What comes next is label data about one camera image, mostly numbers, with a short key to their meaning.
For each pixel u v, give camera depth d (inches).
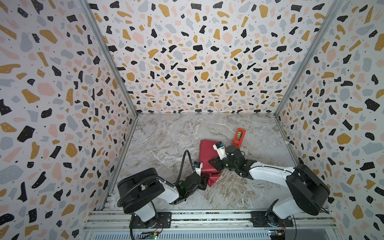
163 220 28.9
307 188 17.6
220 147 30.7
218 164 30.0
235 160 26.9
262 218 28.9
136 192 17.9
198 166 30.7
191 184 26.0
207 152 38.1
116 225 28.4
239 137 39.8
